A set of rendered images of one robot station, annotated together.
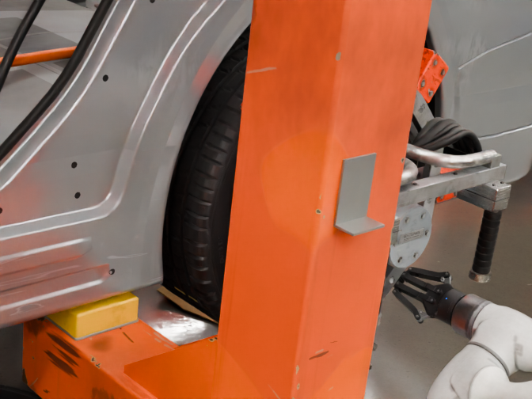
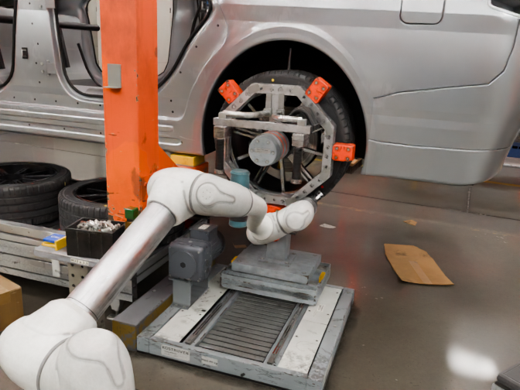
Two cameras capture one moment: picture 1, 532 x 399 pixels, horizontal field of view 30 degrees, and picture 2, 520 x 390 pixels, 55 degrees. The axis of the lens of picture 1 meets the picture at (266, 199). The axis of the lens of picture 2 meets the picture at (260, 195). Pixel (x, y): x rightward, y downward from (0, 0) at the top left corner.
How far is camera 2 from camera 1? 2.32 m
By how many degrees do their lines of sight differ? 60
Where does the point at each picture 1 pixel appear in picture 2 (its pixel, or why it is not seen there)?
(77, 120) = (171, 85)
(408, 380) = (436, 315)
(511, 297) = not seen: outside the picture
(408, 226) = (259, 145)
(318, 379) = (114, 145)
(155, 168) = (196, 107)
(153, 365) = not seen: hidden behind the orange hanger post
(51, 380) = not seen: hidden behind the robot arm
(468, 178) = (279, 125)
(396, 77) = (124, 39)
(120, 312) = (186, 160)
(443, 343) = (495, 319)
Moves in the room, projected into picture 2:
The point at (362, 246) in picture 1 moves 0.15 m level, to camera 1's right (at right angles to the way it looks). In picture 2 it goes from (123, 99) to (131, 103)
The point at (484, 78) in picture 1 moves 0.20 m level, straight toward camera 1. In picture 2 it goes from (398, 108) to (355, 107)
